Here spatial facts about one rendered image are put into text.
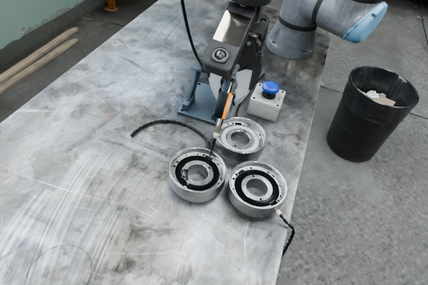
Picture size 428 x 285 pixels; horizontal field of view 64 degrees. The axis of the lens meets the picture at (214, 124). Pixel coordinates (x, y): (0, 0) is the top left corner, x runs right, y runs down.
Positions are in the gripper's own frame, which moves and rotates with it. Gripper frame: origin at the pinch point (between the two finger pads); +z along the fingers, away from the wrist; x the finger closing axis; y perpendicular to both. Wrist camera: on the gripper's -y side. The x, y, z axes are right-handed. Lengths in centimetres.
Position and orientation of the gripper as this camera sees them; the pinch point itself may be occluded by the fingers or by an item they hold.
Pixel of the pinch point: (226, 99)
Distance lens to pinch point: 63.0
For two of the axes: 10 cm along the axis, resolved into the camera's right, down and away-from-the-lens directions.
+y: 3.2, -6.3, 7.1
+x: -9.4, -3.0, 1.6
